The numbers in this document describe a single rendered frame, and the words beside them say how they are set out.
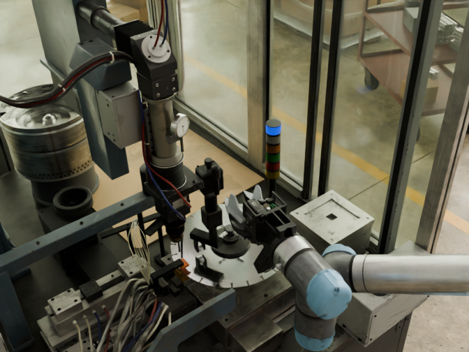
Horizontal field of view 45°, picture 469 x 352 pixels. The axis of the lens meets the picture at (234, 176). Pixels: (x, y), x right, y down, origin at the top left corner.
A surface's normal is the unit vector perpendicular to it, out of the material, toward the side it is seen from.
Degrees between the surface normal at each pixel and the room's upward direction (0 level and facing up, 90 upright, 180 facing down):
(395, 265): 32
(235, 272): 0
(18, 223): 0
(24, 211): 0
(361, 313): 90
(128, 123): 90
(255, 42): 90
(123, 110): 90
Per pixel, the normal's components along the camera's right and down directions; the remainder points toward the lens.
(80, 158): 0.73, 0.40
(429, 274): -0.55, -0.18
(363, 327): -0.79, 0.38
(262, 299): -0.03, -0.80
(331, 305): 0.47, 0.51
